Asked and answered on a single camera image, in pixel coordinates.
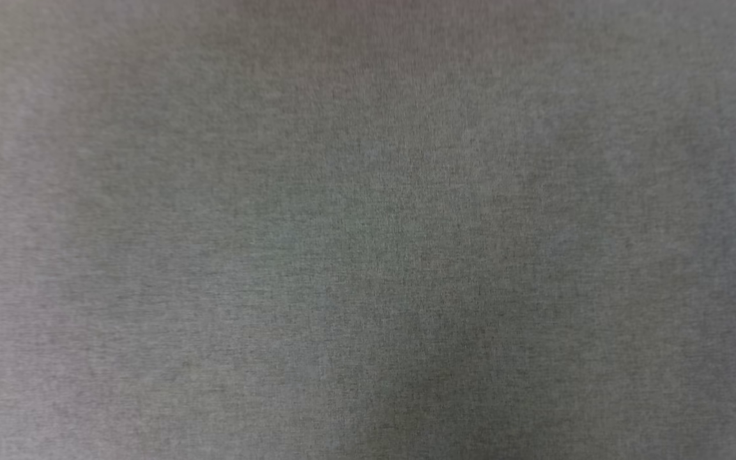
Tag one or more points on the grey fabric sofa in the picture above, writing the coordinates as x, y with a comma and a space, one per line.
368, 230

